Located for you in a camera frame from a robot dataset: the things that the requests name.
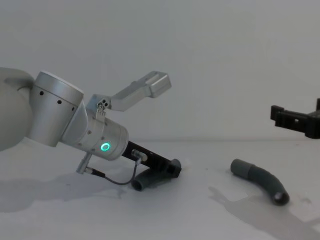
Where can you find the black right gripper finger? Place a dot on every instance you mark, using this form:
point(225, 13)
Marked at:
point(287, 118)

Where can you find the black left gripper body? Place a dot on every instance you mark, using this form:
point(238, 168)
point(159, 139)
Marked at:
point(146, 156)

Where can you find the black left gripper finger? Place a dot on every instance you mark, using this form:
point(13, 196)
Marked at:
point(170, 172)
point(175, 163)

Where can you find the curved grey tube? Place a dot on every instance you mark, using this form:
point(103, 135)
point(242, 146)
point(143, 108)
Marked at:
point(262, 178)
point(147, 181)

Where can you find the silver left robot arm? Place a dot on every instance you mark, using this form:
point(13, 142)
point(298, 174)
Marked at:
point(55, 115)

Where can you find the white table cloth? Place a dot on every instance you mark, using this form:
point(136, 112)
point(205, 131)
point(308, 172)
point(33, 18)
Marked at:
point(160, 215)

